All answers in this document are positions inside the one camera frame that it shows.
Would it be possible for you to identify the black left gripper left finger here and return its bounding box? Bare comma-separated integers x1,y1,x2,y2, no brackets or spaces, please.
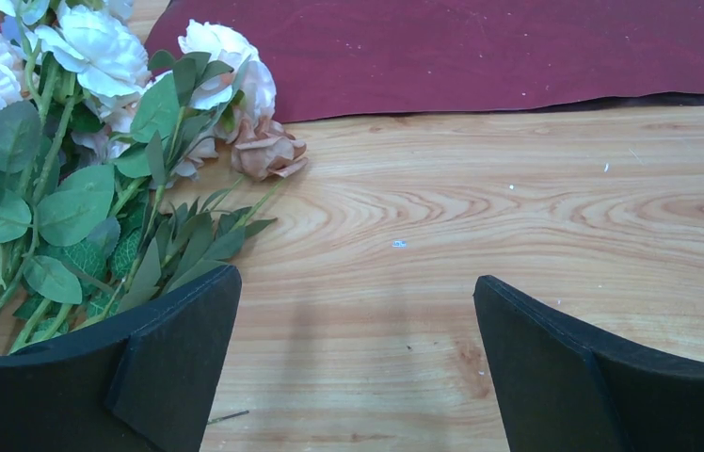
0,266,242,451

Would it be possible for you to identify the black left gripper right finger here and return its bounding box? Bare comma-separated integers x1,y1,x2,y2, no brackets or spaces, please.
473,276,704,451

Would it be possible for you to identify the fake flower bunch with leaves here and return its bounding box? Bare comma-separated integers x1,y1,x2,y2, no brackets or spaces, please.
0,1,307,350

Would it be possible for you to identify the dark red wrapping paper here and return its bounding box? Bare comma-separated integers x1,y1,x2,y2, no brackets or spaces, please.
147,1,704,122

